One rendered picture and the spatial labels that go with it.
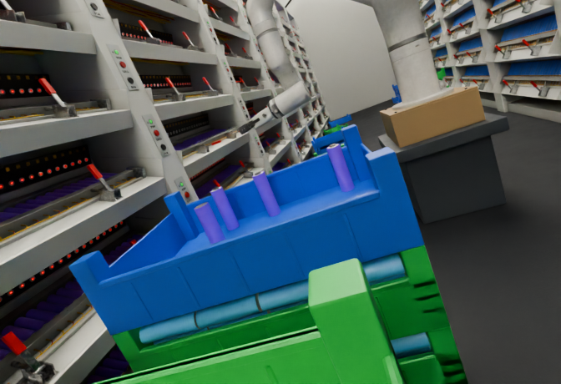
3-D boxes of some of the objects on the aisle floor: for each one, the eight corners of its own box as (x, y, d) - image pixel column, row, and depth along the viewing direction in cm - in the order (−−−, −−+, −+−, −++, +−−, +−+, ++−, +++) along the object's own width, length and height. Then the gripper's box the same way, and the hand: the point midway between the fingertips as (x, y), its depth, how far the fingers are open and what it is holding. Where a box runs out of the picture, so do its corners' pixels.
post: (246, 297, 98) (-68, -350, 63) (236, 319, 90) (-135, -418, 54) (198, 306, 105) (-111, -276, 69) (184, 327, 96) (-178, -326, 60)
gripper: (275, 99, 128) (243, 120, 135) (265, 103, 113) (229, 126, 120) (284, 114, 130) (251, 134, 136) (275, 119, 114) (239, 142, 121)
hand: (245, 128), depth 127 cm, fingers open, 3 cm apart
